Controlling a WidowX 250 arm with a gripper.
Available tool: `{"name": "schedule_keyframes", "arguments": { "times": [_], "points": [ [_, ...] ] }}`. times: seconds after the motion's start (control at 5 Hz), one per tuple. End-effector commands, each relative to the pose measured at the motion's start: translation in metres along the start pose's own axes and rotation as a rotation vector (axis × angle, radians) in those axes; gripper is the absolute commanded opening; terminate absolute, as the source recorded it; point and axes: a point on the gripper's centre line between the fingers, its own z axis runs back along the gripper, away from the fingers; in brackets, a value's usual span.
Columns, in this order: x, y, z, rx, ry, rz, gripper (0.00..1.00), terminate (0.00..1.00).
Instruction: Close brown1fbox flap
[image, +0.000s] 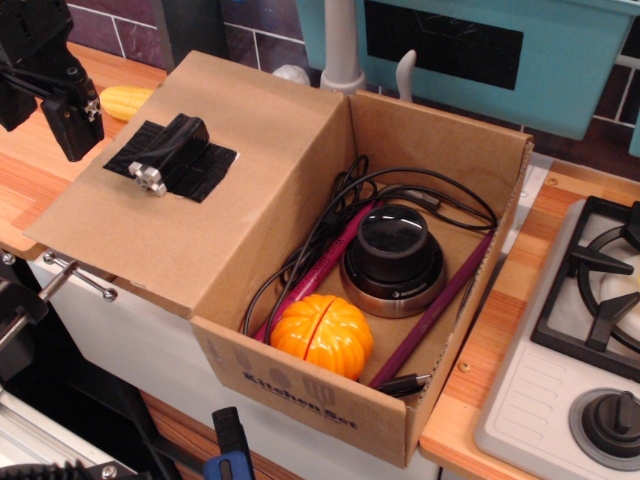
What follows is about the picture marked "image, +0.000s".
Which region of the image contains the yellow toy corn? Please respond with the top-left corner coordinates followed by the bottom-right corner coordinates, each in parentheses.
top-left (100, 86), bottom-right (153, 122)

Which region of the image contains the white round object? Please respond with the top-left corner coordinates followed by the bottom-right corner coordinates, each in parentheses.
top-left (273, 64), bottom-right (311, 86)

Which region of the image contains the black stove knob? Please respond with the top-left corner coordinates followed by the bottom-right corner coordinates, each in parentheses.
top-left (569, 388), bottom-right (639, 473)

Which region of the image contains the magenta pencil right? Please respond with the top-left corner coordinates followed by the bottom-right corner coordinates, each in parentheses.
top-left (369, 230), bottom-right (495, 388)

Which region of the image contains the teal plastic bin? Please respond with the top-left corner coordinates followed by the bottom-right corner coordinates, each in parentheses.
top-left (294, 0), bottom-right (640, 141)

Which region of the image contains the black taped flap handle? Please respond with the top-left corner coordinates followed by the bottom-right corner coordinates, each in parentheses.
top-left (104, 114), bottom-right (239, 203)

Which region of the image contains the white toy stove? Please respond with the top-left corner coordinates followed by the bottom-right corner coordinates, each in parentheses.
top-left (474, 197), bottom-right (639, 479)

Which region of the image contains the grey toy faucet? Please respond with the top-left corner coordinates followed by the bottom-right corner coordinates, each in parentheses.
top-left (319, 0), bottom-right (418, 103)

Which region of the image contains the black silver 3D mouse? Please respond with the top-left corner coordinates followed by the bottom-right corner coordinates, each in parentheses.
top-left (340, 204), bottom-right (446, 319)

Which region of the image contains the magenta pencil left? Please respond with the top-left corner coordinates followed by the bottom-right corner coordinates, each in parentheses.
top-left (253, 202), bottom-right (377, 342)

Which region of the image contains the brown cardboard box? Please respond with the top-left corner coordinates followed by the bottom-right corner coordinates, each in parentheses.
top-left (26, 52), bottom-right (533, 467)

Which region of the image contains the blue black clamp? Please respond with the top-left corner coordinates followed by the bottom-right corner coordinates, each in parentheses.
top-left (203, 407), bottom-right (256, 480)

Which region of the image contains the orange toy pumpkin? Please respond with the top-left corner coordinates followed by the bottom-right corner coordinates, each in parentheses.
top-left (270, 294), bottom-right (374, 380)

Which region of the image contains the black cable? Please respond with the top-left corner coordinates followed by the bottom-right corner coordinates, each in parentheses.
top-left (240, 154), bottom-right (498, 399)

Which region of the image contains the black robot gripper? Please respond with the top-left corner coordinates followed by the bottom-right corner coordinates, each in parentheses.
top-left (1, 1), bottom-right (104, 162)

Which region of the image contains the black stove grate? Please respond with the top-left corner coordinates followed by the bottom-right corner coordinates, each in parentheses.
top-left (531, 196), bottom-right (639, 382)

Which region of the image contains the magenta pencil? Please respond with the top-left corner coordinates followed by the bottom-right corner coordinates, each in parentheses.
top-left (253, 202), bottom-right (377, 342)
top-left (369, 230), bottom-right (495, 388)

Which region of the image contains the metal clamp screw handle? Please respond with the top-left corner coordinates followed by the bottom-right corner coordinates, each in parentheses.
top-left (42, 251), bottom-right (118, 303)

